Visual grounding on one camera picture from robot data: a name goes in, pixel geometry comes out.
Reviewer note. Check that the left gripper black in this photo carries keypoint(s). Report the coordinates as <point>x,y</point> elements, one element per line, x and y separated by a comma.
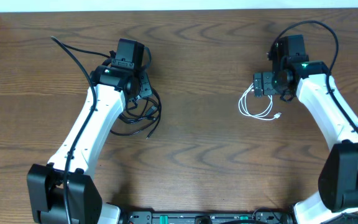
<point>148,91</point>

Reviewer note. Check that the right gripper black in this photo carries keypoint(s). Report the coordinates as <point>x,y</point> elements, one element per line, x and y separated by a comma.
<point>267,88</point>

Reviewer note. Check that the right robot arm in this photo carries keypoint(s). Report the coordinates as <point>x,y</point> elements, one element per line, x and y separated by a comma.
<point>337,195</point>

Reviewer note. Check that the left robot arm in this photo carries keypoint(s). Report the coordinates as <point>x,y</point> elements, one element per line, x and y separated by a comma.
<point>62,190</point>

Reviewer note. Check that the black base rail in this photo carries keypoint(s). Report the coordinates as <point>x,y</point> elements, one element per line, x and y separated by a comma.
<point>260,216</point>

